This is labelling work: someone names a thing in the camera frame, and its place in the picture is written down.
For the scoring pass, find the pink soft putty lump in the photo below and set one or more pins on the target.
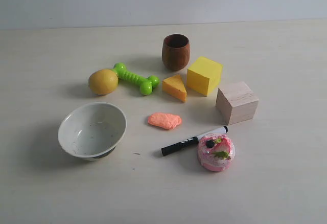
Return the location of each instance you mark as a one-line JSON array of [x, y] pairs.
[[164, 120]]

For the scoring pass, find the orange cheese wedge toy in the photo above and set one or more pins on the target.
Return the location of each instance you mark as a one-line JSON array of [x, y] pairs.
[[174, 86]]

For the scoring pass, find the green bone dog toy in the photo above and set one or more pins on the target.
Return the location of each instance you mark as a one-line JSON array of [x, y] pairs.
[[146, 85]]

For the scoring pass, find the yellow cube block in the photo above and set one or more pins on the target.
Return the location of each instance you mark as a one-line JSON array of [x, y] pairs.
[[204, 75]]

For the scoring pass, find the black marker pen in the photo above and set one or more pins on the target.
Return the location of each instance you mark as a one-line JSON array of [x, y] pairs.
[[191, 141]]

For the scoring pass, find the brown wooden cup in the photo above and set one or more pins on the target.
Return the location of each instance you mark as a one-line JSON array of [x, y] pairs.
[[176, 52]]

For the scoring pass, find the yellow lemon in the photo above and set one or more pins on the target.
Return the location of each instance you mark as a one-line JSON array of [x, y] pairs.
[[103, 82]]

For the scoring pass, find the pink toy cake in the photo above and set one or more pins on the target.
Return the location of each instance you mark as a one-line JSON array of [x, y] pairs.
[[215, 152]]

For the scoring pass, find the plain wooden cube block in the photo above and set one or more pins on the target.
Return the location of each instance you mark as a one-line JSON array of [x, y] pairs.
[[236, 102]]

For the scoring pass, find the white ceramic bowl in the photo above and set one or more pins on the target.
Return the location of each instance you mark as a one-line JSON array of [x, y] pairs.
[[92, 131]]

